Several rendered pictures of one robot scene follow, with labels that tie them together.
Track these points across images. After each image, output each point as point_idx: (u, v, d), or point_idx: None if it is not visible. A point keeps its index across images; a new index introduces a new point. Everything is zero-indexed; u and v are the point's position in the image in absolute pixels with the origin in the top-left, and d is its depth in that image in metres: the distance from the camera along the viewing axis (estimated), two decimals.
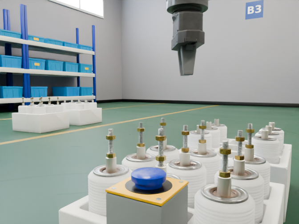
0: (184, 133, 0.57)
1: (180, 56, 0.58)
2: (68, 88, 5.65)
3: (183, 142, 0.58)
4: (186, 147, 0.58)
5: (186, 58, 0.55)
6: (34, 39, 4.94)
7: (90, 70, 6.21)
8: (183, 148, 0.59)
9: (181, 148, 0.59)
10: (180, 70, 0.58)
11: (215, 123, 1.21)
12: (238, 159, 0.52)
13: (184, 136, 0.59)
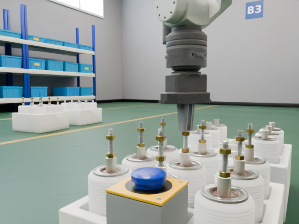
0: (189, 133, 0.58)
1: (187, 111, 0.57)
2: (68, 88, 5.65)
3: (186, 143, 0.58)
4: (186, 147, 0.59)
5: (188, 115, 0.58)
6: (34, 39, 4.94)
7: (90, 70, 6.21)
8: (182, 150, 0.58)
9: (187, 149, 0.58)
10: (187, 126, 0.57)
11: (215, 123, 1.21)
12: (238, 159, 0.52)
13: (184, 137, 0.58)
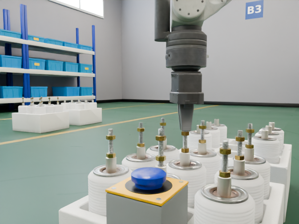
0: (188, 133, 0.58)
1: (180, 111, 0.58)
2: (68, 88, 5.65)
3: (185, 143, 0.58)
4: (185, 147, 0.59)
5: (183, 115, 0.57)
6: (34, 39, 4.94)
7: (90, 70, 6.21)
8: (182, 150, 0.58)
9: (186, 149, 0.58)
10: (180, 125, 0.58)
11: (215, 123, 1.21)
12: (238, 159, 0.52)
13: (183, 137, 0.58)
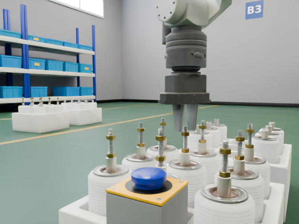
0: (183, 133, 0.59)
1: (182, 112, 0.56)
2: (68, 88, 5.65)
3: (186, 143, 0.59)
4: (183, 148, 0.59)
5: (191, 115, 0.58)
6: (34, 39, 4.94)
7: (90, 70, 6.21)
8: (188, 150, 0.58)
9: (187, 148, 0.59)
10: (182, 126, 0.56)
11: (215, 123, 1.21)
12: (238, 159, 0.52)
13: (187, 137, 0.58)
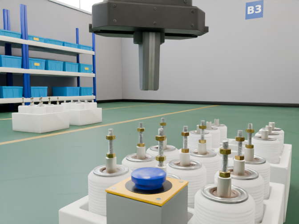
0: (183, 133, 0.59)
1: None
2: (68, 88, 5.65)
3: (186, 143, 0.59)
4: (183, 148, 0.59)
5: (147, 59, 0.29)
6: (34, 39, 4.94)
7: (90, 70, 6.21)
8: (188, 150, 0.58)
9: (187, 148, 0.59)
10: None
11: (215, 123, 1.21)
12: (238, 159, 0.52)
13: (187, 137, 0.58)
